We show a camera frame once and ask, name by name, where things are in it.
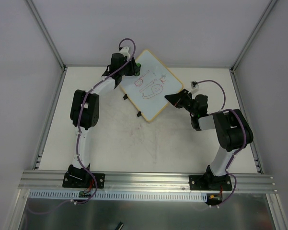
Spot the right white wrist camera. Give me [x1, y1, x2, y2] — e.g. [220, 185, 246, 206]
[190, 81, 199, 94]

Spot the small black object at bottom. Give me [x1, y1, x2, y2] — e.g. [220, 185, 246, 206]
[115, 222, 124, 230]

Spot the right aluminium frame post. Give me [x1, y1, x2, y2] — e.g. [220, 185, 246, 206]
[230, 0, 278, 72]

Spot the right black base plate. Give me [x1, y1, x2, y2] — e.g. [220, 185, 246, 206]
[189, 175, 232, 191]

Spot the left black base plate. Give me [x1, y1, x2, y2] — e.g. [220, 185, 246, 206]
[62, 172, 105, 189]

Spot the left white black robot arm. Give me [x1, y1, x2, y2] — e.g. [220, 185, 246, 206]
[68, 53, 141, 187]

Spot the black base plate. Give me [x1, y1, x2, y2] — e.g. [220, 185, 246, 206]
[62, 172, 105, 189]
[189, 175, 232, 191]

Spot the yellow framed whiteboard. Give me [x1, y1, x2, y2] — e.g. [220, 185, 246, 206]
[120, 49, 184, 122]

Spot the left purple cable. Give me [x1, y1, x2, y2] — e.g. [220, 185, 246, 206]
[26, 38, 137, 214]

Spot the aluminium frame post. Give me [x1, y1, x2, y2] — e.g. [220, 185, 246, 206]
[25, 0, 67, 71]
[230, 0, 278, 72]

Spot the aluminium mounting rail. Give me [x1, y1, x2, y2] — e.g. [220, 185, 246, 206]
[18, 170, 278, 194]

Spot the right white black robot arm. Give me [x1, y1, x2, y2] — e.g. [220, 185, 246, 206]
[165, 89, 253, 191]

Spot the white slotted cable duct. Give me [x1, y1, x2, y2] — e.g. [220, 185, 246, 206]
[28, 190, 207, 203]

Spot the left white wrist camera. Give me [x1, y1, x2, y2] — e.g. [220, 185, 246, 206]
[119, 46, 131, 58]

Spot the left aluminium frame post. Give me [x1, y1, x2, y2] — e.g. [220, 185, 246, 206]
[25, 0, 67, 71]

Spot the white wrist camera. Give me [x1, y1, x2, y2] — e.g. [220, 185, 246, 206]
[119, 46, 131, 58]
[190, 81, 199, 94]

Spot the green whiteboard eraser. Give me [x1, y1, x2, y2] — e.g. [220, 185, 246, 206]
[137, 63, 141, 72]

